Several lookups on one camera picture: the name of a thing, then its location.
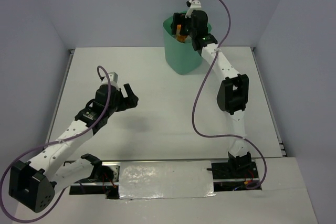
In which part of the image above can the orange juice bottle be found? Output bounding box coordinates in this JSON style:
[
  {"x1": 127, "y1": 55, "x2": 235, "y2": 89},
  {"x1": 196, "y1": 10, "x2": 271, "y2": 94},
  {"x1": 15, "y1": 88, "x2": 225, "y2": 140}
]
[{"x1": 176, "y1": 24, "x2": 188, "y2": 43}]

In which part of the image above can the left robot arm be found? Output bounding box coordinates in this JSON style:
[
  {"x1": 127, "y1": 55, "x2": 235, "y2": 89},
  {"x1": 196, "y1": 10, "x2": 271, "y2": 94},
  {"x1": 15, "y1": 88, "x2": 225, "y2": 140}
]
[{"x1": 8, "y1": 84, "x2": 139, "y2": 213}]

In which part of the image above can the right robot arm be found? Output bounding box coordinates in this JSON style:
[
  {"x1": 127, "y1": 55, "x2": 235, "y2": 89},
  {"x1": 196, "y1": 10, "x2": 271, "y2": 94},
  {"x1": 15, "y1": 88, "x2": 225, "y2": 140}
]
[{"x1": 170, "y1": 10, "x2": 251, "y2": 177}]

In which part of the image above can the green plastic bin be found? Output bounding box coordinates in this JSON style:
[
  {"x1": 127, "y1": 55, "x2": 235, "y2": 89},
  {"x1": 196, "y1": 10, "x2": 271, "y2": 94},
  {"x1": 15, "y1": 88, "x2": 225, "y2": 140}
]
[{"x1": 163, "y1": 16, "x2": 203, "y2": 75}]

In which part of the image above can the silver tape panel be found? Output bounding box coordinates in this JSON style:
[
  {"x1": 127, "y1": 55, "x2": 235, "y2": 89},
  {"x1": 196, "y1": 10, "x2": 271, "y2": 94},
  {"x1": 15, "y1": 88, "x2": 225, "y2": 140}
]
[{"x1": 119, "y1": 161, "x2": 215, "y2": 199}]

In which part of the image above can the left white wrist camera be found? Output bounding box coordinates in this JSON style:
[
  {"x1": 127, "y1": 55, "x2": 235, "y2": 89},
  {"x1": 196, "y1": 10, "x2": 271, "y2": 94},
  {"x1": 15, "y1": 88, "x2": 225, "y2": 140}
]
[{"x1": 101, "y1": 72, "x2": 119, "y2": 90}]

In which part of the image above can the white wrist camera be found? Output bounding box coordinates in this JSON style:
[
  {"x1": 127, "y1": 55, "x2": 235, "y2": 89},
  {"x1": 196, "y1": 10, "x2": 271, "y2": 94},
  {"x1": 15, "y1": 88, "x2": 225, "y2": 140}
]
[
  {"x1": 185, "y1": 0, "x2": 202, "y2": 18},
  {"x1": 101, "y1": 72, "x2": 119, "y2": 90}
]

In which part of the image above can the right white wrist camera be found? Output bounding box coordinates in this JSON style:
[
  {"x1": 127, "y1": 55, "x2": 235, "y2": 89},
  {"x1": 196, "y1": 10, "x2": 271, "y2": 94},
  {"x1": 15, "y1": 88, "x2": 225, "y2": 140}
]
[{"x1": 185, "y1": 0, "x2": 202, "y2": 18}]

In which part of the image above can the metal base rail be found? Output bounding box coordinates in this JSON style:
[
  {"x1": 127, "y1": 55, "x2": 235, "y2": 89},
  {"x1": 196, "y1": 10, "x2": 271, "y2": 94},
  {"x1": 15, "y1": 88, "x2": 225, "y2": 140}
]
[{"x1": 69, "y1": 160, "x2": 261, "y2": 200}]

